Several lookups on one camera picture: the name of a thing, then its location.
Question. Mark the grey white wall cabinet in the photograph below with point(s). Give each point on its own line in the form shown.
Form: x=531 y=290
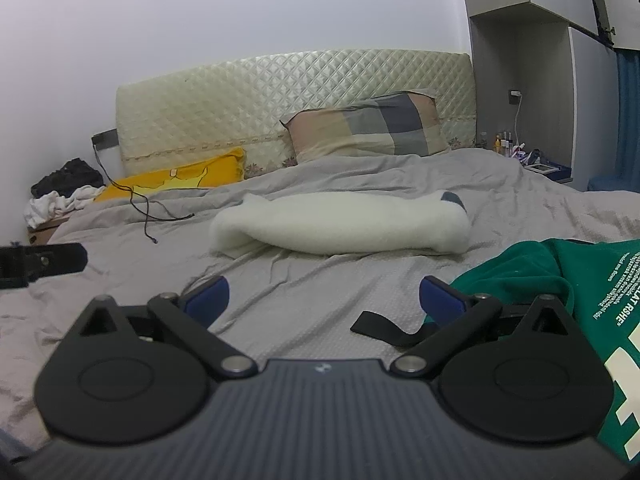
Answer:
x=525 y=60

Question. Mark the yellow printed pillow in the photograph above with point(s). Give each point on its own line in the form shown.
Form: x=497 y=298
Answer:
x=200 y=175

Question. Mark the green printed shirt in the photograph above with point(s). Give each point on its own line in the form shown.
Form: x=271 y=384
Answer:
x=590 y=280

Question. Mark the blue curtain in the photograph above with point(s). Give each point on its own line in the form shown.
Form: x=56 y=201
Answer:
x=627 y=110

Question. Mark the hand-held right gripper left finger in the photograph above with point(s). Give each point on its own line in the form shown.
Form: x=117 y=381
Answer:
x=207 y=295

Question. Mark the grey bed sheet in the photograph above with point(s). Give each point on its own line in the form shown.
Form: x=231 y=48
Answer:
x=300 y=285

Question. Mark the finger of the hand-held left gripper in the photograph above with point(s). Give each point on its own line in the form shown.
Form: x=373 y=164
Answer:
x=55 y=260

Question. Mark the white blue striped fluffy sweater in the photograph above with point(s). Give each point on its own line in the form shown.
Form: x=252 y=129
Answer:
x=340 y=225

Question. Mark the dark wall plate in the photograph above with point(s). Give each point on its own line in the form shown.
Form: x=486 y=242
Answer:
x=105 y=139

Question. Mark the cream quilted headboard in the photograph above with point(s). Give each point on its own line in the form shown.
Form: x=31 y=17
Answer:
x=225 y=100

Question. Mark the white wall charger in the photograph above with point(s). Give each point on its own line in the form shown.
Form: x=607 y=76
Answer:
x=515 y=95

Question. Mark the black cloth pile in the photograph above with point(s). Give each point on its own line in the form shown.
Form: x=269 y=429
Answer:
x=65 y=177

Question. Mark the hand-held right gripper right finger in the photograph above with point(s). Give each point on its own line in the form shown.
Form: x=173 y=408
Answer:
x=437 y=295

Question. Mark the row of small bottles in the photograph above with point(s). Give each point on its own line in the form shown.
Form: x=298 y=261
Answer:
x=507 y=145

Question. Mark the white crumpled cloth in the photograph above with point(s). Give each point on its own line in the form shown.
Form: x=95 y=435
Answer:
x=50 y=207

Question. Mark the cardboard box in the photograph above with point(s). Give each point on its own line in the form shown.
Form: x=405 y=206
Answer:
x=45 y=232

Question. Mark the plaid pillow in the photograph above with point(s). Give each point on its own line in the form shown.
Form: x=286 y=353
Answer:
x=365 y=125

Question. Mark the dark blue nightstand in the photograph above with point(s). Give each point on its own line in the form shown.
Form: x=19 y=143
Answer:
x=555 y=172

